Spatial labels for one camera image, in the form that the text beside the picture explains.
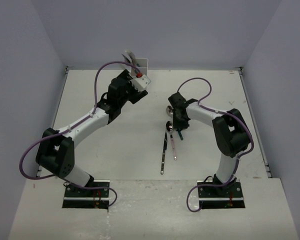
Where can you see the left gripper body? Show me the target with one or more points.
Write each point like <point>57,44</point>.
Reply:
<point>131,90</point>

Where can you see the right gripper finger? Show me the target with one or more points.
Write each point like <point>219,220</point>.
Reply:
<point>185,123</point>
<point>177,122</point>

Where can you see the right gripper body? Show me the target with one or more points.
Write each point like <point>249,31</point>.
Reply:
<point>175,112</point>

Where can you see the pink handled spoon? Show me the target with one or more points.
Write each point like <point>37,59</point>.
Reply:
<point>170,130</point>

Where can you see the teal handled spoon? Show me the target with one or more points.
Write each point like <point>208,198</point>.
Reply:
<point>169,111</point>

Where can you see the teal handled knife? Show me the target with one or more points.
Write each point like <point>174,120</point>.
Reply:
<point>129,60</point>

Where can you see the dark dotted handled knife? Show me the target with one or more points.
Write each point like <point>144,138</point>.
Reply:
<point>165,144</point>

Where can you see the teal handled fork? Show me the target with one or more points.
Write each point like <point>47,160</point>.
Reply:
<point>132,57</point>

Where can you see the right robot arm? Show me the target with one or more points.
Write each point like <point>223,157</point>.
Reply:
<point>232,136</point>

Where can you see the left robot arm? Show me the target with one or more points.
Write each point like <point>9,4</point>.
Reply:
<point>56,153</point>

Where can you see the white three-compartment utensil holder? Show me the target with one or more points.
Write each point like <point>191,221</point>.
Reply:
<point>141,64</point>

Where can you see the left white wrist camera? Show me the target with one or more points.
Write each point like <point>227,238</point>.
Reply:
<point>140,82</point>

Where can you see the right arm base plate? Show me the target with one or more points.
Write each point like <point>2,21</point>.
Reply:
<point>227,197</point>

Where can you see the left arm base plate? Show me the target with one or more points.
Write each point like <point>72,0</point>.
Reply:
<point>77,198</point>

